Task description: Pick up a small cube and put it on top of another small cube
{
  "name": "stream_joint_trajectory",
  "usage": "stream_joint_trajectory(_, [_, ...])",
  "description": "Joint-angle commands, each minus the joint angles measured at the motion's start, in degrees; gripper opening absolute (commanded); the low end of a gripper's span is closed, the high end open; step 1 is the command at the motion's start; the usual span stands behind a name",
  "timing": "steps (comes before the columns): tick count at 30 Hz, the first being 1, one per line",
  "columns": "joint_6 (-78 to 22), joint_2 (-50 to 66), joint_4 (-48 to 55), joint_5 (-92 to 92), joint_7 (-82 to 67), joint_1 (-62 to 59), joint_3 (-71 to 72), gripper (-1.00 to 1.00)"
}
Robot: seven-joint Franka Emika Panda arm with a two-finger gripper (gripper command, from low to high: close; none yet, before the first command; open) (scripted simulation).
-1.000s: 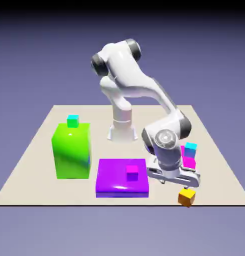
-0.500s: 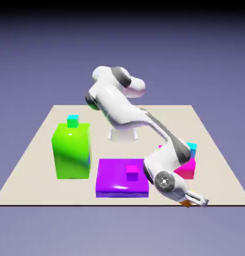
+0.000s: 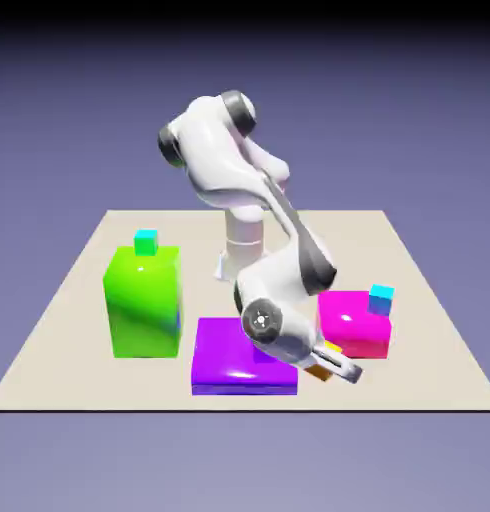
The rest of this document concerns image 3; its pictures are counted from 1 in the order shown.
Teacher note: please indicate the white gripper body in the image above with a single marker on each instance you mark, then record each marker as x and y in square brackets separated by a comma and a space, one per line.
[336, 364]

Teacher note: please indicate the small orange cube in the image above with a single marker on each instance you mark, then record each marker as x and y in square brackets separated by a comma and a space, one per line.
[321, 372]

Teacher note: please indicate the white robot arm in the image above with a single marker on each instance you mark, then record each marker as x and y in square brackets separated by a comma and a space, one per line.
[213, 160]

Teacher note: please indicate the small blue cube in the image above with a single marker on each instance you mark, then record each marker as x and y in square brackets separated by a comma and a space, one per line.
[380, 300]

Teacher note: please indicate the small cyan cube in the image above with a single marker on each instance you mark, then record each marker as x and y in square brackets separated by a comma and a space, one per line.
[146, 242]

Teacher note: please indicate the large pink box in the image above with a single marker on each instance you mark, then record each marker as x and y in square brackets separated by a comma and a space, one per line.
[349, 324]

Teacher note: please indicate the large purple box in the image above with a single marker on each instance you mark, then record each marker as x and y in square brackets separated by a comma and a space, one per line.
[225, 356]

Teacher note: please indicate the large green box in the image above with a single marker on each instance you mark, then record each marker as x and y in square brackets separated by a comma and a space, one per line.
[143, 304]

